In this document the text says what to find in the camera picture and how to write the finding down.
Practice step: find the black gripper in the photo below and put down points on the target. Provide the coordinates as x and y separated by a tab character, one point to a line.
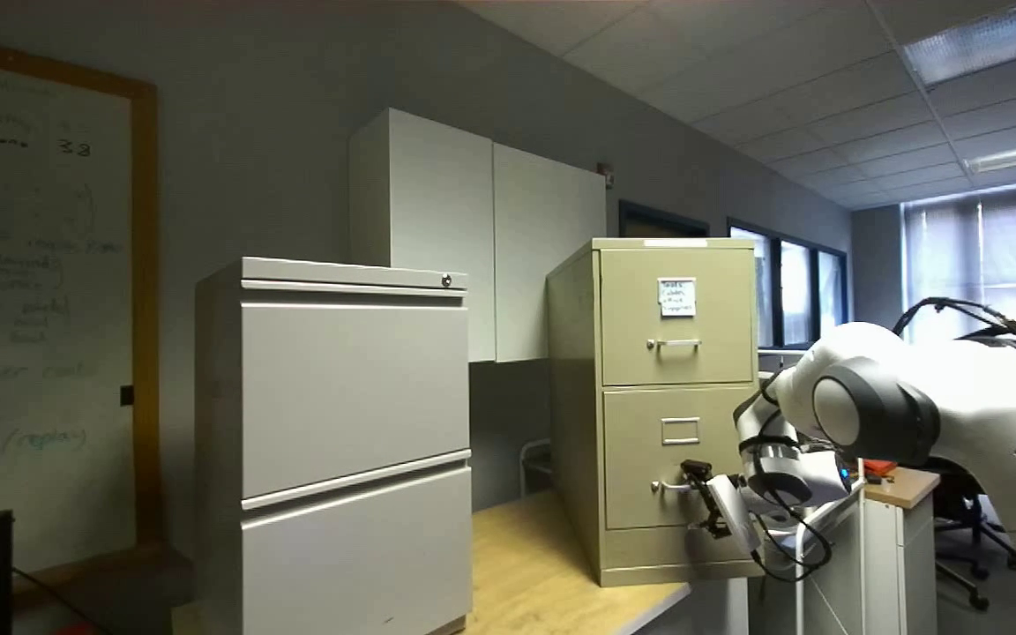
702	506

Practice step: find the silver drawer handle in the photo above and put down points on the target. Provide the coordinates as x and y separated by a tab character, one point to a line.
676	484

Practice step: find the beige bottom drawer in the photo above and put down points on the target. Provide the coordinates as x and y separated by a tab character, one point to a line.
652	432

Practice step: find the beige drawer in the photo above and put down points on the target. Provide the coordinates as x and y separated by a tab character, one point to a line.
652	432
676	317

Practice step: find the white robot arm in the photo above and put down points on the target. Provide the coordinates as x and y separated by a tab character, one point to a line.
870	393

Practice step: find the beige filing cabinet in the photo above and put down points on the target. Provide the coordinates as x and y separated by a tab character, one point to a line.
578	432

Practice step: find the beige top drawer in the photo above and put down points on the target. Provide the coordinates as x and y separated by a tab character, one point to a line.
676	317

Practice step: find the grey filing cabinet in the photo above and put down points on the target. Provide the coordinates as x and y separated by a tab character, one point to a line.
332	450

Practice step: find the black office chair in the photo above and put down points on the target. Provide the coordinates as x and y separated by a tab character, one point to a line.
959	506

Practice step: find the wood framed whiteboard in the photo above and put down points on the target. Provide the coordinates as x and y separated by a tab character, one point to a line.
79	317

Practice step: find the white wall cabinet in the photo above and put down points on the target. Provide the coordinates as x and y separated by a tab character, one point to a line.
431	195

